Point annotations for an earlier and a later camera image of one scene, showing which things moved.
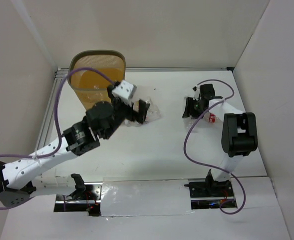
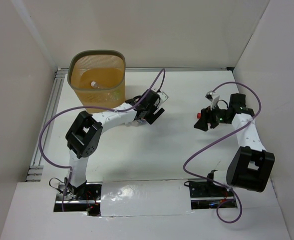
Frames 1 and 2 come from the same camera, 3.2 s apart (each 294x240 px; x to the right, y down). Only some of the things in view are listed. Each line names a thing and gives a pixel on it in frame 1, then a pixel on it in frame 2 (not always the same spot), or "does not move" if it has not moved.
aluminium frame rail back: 177,68 does not move
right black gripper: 188,110 -> 206,114
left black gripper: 131,113 -> 150,110
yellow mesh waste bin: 91,87 does not move
